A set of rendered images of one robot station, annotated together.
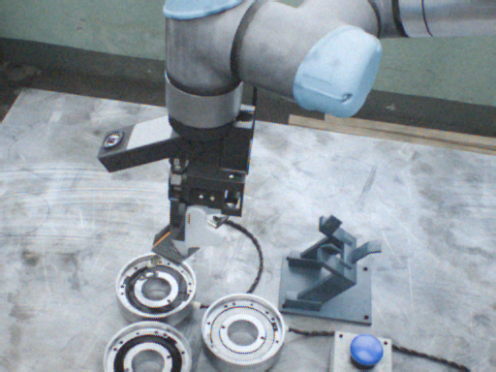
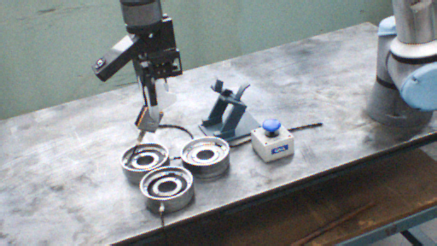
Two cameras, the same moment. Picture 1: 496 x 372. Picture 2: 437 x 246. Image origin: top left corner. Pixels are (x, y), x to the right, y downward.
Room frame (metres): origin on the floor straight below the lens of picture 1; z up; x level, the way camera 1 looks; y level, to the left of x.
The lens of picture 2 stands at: (-0.44, 0.32, 1.51)
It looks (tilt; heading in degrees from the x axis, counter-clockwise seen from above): 32 degrees down; 338
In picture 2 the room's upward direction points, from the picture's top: 7 degrees counter-clockwise
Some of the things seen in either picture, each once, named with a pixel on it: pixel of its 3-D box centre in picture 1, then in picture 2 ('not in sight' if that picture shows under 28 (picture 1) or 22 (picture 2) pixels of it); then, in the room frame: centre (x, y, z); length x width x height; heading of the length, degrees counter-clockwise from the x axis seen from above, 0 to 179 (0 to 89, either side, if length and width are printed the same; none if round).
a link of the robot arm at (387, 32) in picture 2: not in sight; (405, 46); (0.42, -0.49, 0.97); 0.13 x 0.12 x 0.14; 155
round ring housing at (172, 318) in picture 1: (156, 293); (146, 163); (0.53, 0.10, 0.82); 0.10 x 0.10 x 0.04
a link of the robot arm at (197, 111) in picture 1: (204, 90); (141, 10); (0.54, 0.05, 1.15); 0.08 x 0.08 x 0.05
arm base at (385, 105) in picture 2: not in sight; (400, 91); (0.43, -0.50, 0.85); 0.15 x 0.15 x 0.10
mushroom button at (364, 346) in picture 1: (363, 356); (271, 131); (0.45, -0.16, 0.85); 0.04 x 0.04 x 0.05
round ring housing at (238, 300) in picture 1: (242, 336); (206, 157); (0.48, -0.01, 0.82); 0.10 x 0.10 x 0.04
